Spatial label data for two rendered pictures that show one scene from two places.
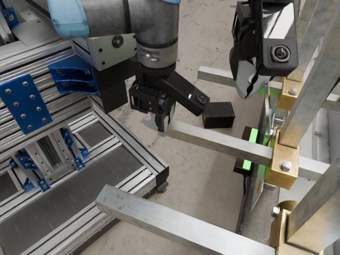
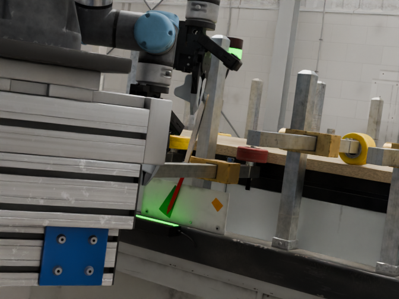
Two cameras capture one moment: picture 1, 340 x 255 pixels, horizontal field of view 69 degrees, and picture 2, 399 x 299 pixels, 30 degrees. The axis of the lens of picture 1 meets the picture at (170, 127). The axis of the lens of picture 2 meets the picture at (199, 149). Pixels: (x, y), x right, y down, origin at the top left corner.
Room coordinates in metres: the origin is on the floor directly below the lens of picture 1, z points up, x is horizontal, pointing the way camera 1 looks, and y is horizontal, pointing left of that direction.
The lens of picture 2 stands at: (-0.07, 1.52, 0.99)
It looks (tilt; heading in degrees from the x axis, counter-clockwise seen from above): 3 degrees down; 283
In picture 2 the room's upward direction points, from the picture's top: 7 degrees clockwise
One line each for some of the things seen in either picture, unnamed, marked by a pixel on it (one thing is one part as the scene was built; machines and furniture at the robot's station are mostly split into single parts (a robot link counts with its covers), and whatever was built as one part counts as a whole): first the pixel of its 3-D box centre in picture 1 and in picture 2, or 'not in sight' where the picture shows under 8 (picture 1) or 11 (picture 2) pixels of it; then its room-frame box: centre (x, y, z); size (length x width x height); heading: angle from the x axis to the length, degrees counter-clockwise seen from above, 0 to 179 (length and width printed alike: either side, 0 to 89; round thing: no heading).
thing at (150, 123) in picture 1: (154, 125); (146, 164); (0.40, 0.04, 0.86); 0.06 x 0.03 x 0.09; 68
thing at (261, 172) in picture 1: (262, 159); (183, 204); (0.38, -0.24, 0.75); 0.26 x 0.01 x 0.10; 158
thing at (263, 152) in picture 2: not in sight; (250, 168); (0.25, -0.38, 0.85); 0.08 x 0.08 x 0.11
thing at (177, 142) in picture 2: not in sight; (174, 154); (0.48, -0.47, 0.85); 0.08 x 0.08 x 0.11
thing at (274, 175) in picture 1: (284, 155); (211, 169); (0.32, -0.25, 0.85); 0.13 x 0.06 x 0.05; 158
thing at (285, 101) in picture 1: (290, 88); not in sight; (0.55, -0.34, 0.84); 0.13 x 0.06 x 0.05; 158
